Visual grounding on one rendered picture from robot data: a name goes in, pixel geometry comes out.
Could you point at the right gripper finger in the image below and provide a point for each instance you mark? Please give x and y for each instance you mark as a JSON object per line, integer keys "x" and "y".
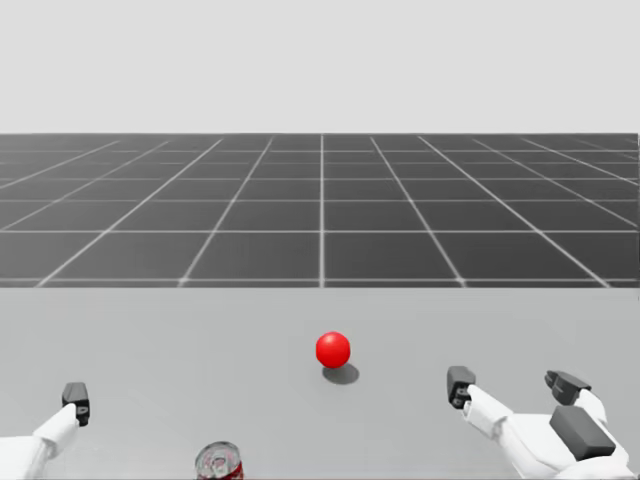
{"x": 475, "y": 400}
{"x": 575, "y": 392}

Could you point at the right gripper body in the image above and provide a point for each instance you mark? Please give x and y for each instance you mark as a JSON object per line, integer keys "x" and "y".
{"x": 560, "y": 445}

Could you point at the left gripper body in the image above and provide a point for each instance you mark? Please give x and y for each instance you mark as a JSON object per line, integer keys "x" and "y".
{"x": 20, "y": 457}

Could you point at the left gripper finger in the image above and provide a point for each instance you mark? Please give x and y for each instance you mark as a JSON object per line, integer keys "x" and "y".
{"x": 70, "y": 412}

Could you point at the ball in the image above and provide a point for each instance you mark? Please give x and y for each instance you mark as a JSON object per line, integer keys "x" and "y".
{"x": 332, "y": 349}

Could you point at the red and white can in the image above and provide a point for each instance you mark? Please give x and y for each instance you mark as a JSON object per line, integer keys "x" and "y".
{"x": 220, "y": 462}

